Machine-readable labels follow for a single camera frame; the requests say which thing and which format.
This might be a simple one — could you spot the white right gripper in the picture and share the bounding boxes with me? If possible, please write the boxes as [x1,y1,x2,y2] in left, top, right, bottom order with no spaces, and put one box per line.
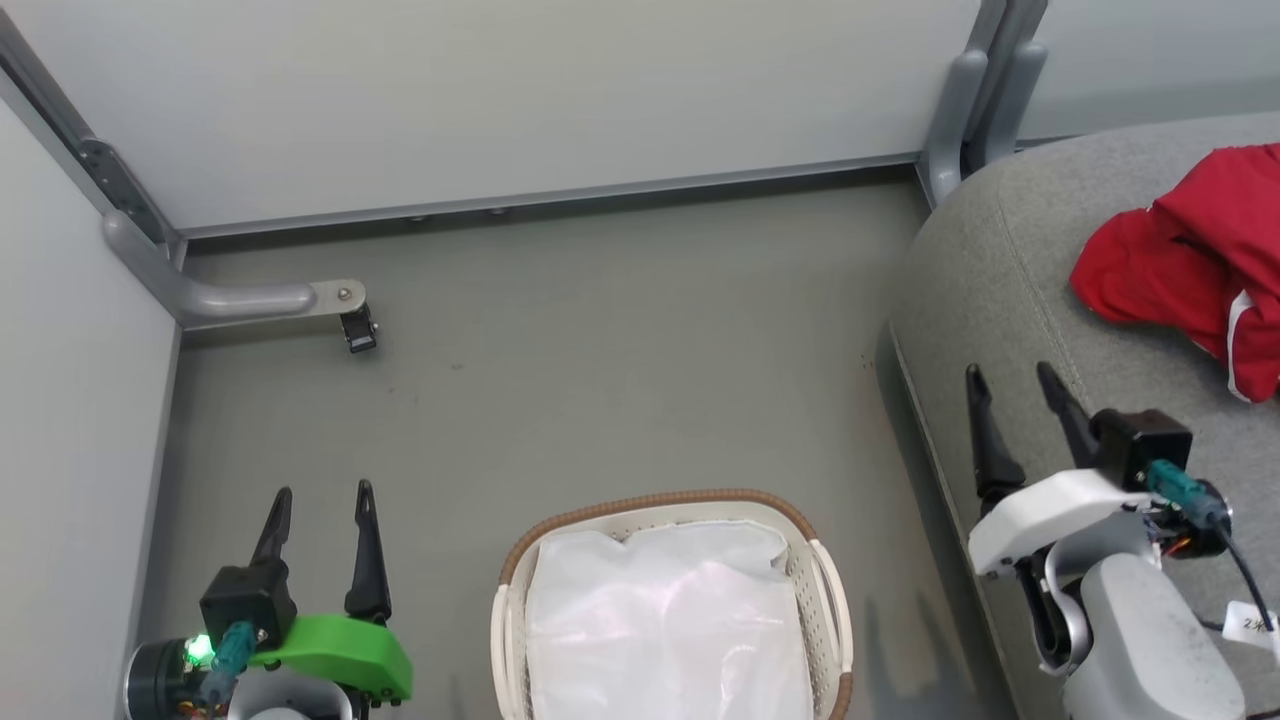
[965,361,1152,579]

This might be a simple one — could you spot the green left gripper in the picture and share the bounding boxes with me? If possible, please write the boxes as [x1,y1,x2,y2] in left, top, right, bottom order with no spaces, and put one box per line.
[245,480,414,701]

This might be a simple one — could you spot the red garment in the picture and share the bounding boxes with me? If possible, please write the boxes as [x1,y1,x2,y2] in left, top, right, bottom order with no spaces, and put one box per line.
[1070,143,1280,404]

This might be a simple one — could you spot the grey fabric sofa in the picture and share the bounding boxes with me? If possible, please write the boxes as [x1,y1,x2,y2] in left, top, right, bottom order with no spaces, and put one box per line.
[885,112,1280,720]

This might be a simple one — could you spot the black caster wheel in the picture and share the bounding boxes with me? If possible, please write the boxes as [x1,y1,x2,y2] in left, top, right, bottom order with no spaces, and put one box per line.
[340,303,379,354]

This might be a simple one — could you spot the white laundry basket, brown rim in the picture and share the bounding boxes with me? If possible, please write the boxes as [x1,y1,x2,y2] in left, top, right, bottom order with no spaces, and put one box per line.
[490,488,856,720]

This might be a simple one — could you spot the long grey partition support foot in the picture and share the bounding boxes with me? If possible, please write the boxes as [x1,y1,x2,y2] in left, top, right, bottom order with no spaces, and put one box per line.
[100,210,368,327]

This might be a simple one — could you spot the white paper label tag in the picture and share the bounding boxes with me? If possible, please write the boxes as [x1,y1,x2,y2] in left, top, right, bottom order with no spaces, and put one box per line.
[1225,600,1280,667]

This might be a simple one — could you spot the short grey partition support foot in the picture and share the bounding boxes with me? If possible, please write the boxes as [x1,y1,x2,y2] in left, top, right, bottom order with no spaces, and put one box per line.
[920,48,991,208]
[985,40,1048,167]

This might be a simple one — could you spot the white basket liner bag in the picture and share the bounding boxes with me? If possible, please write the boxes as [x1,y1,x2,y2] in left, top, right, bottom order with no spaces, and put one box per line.
[525,520,816,720]

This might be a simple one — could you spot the teal plug camera cable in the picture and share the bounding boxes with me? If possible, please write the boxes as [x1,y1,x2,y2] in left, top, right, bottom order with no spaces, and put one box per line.
[195,621,257,707]
[1147,460,1280,641]

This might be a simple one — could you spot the grey metal partition post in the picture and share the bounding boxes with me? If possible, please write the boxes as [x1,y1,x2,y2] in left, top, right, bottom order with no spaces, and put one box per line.
[0,10,186,266]
[960,0,1051,171]

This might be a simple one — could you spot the black hinge bracket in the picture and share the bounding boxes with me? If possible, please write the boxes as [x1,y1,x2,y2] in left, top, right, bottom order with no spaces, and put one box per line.
[78,137,166,246]

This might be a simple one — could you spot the grey metal partition bottom rail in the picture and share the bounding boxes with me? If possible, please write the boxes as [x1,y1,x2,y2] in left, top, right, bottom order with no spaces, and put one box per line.
[180,152,921,241]

